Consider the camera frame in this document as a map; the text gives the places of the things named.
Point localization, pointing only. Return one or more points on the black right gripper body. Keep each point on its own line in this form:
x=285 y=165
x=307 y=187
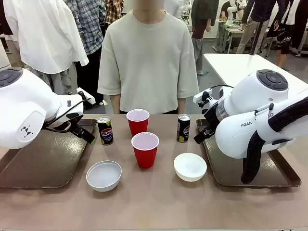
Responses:
x=212 y=118

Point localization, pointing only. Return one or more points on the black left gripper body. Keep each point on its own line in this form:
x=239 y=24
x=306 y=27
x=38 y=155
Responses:
x=68 y=121

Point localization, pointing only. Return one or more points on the person's left forearm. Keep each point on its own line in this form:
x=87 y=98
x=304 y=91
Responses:
x=182 y=104

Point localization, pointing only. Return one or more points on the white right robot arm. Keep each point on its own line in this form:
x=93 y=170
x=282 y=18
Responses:
x=250 y=115

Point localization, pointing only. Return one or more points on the person's right forearm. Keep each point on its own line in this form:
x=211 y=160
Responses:
x=116 y=103

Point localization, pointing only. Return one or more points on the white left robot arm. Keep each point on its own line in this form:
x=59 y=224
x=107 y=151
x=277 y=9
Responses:
x=21 y=108

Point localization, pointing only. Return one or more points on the black Pepsi can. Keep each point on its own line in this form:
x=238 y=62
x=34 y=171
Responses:
x=105 y=132
x=183 y=130

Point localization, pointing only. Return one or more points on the white bowl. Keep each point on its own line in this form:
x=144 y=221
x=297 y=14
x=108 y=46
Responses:
x=103 y=178
x=190 y=168

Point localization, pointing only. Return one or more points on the brown plastic tray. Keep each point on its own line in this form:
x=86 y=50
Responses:
x=48 y=158
x=231 y=170

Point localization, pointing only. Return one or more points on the red plastic cup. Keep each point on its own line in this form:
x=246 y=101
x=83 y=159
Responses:
x=137 y=125
x=145 y=154

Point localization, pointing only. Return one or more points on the white background table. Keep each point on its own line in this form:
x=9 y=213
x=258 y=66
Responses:
x=240 y=67

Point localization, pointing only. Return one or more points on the grey background workbench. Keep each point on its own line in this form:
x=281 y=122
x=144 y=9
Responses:
x=227 y=33

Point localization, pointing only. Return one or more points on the person in beige t-shirt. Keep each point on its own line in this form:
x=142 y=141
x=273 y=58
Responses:
x=148 y=60

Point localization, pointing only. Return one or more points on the bystander in white shirt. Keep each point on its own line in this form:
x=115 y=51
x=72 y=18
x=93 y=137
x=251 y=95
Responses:
x=48 y=36

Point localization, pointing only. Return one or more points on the black vertical pole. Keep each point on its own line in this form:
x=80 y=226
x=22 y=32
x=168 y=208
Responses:
x=257 y=38

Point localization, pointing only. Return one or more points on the bystander in dark top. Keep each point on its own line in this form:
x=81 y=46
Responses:
x=202 y=26

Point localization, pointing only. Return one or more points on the bystander in plaid shirt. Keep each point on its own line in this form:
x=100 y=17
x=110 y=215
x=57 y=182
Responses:
x=91 y=29

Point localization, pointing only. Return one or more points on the bystander in khaki trousers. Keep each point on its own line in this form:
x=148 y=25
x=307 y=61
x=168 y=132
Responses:
x=255 y=21

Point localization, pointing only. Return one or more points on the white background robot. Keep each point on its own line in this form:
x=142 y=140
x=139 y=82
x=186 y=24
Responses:
x=232 y=9

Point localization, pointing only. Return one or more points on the bystander in black shorts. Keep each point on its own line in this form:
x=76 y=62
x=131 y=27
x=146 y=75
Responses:
x=286 y=29

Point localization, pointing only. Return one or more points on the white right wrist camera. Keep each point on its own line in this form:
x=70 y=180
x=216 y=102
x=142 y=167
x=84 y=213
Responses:
x=201 y=96

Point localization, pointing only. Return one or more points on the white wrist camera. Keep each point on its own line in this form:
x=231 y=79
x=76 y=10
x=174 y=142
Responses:
x=85 y=95
x=201 y=96

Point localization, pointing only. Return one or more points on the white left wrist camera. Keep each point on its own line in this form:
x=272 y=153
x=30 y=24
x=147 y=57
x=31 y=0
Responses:
x=85 y=95

